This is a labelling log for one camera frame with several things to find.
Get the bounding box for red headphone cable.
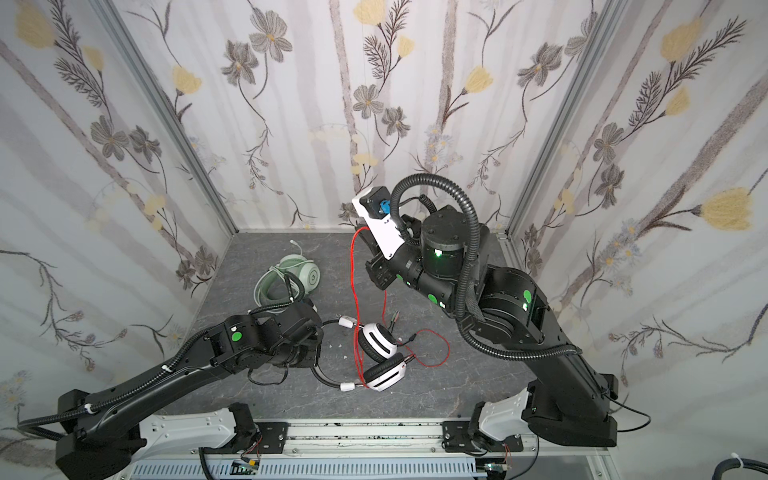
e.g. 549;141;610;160
349;226;451;388

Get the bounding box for green white headphones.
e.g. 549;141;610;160
252;240;321;307

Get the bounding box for black white headphones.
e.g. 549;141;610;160
311;316;412;392

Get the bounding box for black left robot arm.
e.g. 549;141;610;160
17;273;322;479

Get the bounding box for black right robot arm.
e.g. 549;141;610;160
352;173;620;452

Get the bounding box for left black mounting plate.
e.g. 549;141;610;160
254;421;289;455

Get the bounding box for black mounting plate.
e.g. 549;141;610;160
441;420;524;455
254;421;289;455

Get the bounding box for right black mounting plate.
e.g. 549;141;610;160
441;420;524;455

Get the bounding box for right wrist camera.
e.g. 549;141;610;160
352;186;404;260

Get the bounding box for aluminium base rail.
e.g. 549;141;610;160
133;414;608;461

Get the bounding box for white slotted cable duct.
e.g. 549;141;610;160
117;457;487;479

